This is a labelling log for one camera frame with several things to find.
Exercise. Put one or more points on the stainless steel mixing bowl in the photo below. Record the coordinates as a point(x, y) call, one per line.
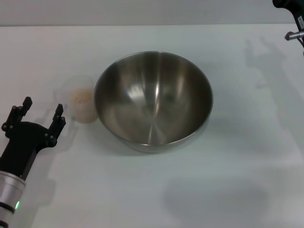
point(152, 102)

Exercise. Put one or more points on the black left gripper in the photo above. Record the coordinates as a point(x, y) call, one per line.
point(26, 140)

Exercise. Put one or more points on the clear plastic measuring cup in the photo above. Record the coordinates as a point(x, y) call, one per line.
point(71, 83)

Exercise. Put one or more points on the white rice grains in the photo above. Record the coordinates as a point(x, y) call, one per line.
point(83, 107)

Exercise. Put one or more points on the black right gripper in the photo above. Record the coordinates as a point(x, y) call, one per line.
point(291, 7)

